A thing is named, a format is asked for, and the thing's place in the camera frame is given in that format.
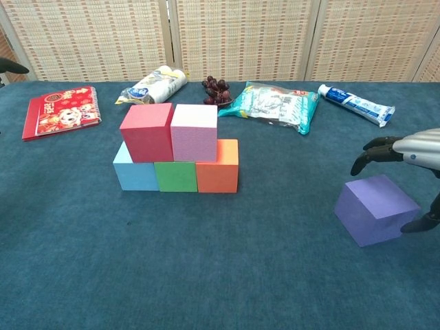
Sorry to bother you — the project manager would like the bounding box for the dark red grape bunch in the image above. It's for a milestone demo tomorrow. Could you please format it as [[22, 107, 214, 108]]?
[[201, 75, 234, 110]]

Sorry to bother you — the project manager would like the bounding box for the white tissue roll pack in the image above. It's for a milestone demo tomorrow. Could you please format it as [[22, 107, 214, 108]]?
[[114, 65, 190, 107]]

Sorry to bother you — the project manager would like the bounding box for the red spiral desk calendar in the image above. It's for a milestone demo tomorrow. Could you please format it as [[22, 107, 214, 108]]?
[[21, 85, 103, 142]]

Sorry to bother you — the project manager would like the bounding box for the red foam cube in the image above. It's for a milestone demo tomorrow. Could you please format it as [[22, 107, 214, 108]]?
[[119, 102, 175, 164]]

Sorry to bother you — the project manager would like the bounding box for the light pink foam cube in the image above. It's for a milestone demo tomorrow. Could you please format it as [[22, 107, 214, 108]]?
[[170, 104, 219, 163]]

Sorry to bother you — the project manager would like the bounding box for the blue white toothpaste tube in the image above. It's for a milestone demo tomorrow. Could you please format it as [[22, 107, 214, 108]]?
[[317, 84, 396, 129]]

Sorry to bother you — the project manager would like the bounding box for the light blue foam cube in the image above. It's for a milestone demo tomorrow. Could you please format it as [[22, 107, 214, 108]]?
[[112, 140, 161, 192]]

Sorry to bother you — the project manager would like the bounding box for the orange foam cube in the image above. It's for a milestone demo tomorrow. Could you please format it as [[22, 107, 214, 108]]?
[[195, 138, 240, 194]]

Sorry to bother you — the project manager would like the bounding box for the green foam cube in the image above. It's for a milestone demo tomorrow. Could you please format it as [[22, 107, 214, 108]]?
[[153, 161, 199, 193]]

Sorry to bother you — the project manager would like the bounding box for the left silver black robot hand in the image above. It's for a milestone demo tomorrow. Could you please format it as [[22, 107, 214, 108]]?
[[0, 57, 30, 75]]

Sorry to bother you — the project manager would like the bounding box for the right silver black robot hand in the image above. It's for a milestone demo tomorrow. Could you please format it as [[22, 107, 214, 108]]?
[[349, 127, 440, 234]]

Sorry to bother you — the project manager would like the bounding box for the teal snack bag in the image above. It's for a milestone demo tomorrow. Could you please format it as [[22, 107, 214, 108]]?
[[217, 80, 320, 135]]

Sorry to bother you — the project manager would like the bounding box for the purple foam cube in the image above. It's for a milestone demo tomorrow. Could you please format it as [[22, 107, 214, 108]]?
[[333, 174, 421, 248]]

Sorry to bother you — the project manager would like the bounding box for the woven folding screen panel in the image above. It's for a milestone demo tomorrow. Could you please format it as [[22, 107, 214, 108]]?
[[412, 34, 440, 83], [170, 0, 322, 83], [0, 0, 175, 83], [304, 0, 440, 83]]

